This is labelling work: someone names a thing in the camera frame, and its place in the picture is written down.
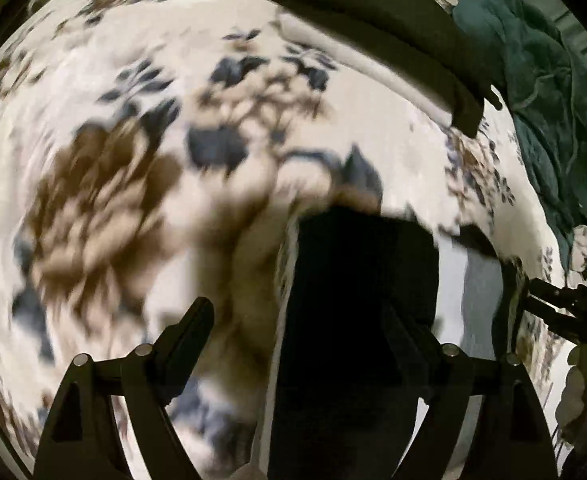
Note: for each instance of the floral bed sheet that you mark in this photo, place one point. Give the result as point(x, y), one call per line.
point(123, 85)

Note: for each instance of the dark striped knit sweater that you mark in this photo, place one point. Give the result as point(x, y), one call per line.
point(353, 285)

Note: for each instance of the folded black garment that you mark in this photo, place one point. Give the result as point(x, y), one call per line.
point(383, 20)

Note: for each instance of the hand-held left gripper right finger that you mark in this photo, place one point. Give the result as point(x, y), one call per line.
point(438, 375)

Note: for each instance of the folded white garment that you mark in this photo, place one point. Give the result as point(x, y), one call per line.
point(333, 45)

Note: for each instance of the teal plush blanket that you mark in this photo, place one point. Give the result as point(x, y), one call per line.
point(548, 110)

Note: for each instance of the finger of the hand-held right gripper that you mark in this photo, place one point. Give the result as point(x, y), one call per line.
point(541, 310)
point(546, 286)

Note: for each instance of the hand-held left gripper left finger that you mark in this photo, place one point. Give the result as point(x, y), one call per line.
point(188, 340)

